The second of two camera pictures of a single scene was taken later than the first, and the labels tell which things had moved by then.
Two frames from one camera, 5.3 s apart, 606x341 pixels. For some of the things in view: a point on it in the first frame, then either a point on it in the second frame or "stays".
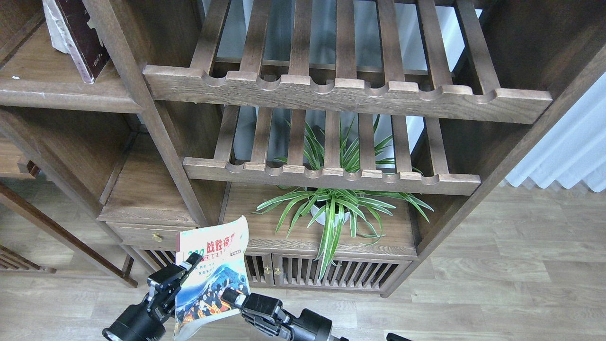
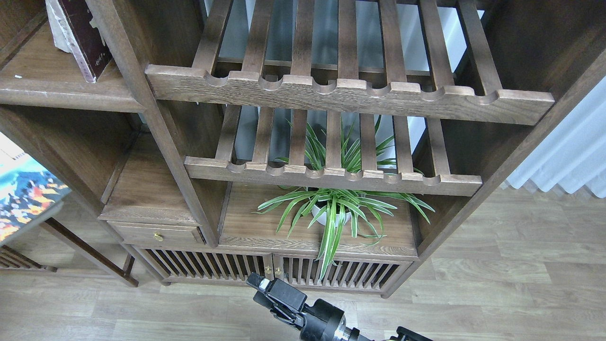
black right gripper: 309,325 to 323,321
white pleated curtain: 574,150 stays
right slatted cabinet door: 347,273 stays
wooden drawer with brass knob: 147,236 stays
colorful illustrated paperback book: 224,246 to 29,194
